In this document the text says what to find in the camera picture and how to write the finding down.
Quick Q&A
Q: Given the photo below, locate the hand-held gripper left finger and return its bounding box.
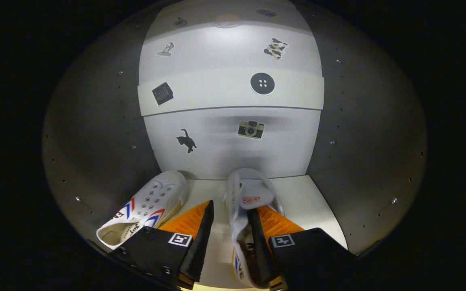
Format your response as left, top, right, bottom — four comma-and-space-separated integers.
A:
108, 200, 214, 290

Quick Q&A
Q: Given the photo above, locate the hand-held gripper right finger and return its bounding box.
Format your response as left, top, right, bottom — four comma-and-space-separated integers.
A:
247, 205, 357, 291

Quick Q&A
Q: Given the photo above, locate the white canvas shoe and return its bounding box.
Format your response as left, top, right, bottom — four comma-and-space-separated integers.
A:
96, 170, 188, 250
224, 168, 286, 289

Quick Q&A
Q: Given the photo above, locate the dark grey shoe cabinet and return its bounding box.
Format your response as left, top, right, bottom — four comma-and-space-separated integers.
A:
42, 0, 428, 291

